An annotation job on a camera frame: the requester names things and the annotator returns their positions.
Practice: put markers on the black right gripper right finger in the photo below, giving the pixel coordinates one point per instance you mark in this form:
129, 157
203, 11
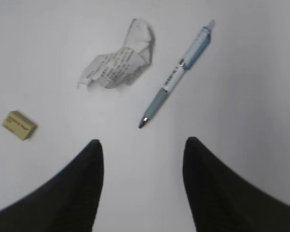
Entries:
222, 201

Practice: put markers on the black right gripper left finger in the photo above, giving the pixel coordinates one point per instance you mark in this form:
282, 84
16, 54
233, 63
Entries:
66, 203

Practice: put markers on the white waste paper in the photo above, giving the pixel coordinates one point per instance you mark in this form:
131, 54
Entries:
125, 65

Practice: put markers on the blue grip white pen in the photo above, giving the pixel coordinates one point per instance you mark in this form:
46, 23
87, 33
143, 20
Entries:
196, 49

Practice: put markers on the yellow eraser bottom right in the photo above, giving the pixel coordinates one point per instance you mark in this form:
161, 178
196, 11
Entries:
19, 125

